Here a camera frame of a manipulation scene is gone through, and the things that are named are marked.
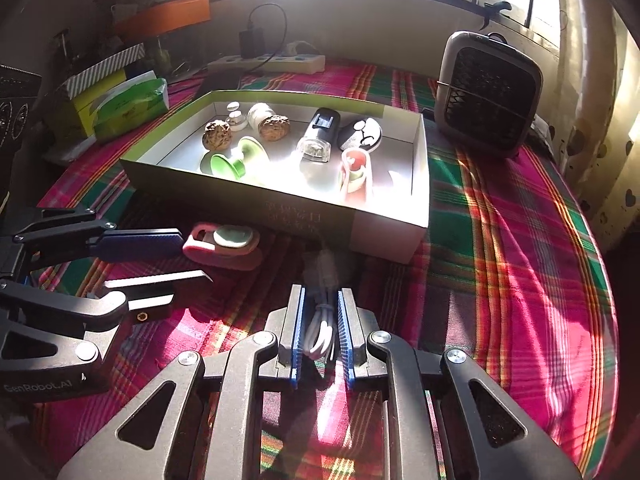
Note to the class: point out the yellow striped box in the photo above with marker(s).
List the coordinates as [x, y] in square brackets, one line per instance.
[107, 65]

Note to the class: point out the yellow cardboard box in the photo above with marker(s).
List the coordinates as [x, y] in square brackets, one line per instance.
[82, 110]

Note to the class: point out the black phone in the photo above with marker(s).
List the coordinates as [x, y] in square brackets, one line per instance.
[217, 82]

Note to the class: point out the pink ear hook earphones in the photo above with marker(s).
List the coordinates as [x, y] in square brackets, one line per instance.
[356, 157]

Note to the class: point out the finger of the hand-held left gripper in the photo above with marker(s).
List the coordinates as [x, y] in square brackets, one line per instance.
[150, 310]
[145, 245]

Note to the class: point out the small white knob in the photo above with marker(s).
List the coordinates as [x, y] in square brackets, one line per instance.
[235, 120]

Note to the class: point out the green spool-shaped knob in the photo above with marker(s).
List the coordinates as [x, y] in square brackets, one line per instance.
[225, 165]

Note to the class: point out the pink earphone case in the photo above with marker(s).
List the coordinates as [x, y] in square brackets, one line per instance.
[220, 257]

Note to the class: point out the green and white cardboard box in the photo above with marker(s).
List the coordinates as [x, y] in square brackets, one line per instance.
[225, 190]

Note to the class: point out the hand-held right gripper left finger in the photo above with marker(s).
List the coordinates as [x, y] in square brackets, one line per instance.
[298, 340]

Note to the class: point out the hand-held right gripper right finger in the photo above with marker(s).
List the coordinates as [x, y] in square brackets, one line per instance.
[345, 340]

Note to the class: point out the small desk fan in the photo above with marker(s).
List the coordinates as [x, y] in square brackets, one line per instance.
[485, 100]

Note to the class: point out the white power plug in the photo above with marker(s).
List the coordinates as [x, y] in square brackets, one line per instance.
[295, 49]

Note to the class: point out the dark deeply pitted walnut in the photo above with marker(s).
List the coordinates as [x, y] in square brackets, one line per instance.
[216, 135]

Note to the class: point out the black and clear flashlight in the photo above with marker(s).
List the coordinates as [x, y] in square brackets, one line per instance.
[320, 130]

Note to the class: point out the green tissue pack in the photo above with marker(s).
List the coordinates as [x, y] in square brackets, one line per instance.
[130, 110]

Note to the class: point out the black round magnetic holder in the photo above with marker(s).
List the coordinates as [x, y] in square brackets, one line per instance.
[367, 135]

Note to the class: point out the white power strip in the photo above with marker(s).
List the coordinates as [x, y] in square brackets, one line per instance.
[290, 63]

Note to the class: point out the white paper sheet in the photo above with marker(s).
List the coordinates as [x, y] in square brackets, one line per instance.
[70, 152]

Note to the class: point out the pink green plaid tablecloth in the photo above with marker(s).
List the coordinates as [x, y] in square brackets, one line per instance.
[525, 285]

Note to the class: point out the cream heart-print curtain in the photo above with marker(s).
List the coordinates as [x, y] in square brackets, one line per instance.
[590, 110]

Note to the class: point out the black window hook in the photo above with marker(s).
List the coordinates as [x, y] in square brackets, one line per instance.
[500, 6]

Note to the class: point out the orange tray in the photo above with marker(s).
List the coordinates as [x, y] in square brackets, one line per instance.
[170, 15]

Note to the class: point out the brown wrinkled walnut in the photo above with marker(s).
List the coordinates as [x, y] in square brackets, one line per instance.
[274, 127]

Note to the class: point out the white ribbed jar cap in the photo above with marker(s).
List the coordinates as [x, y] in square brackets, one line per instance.
[260, 115]

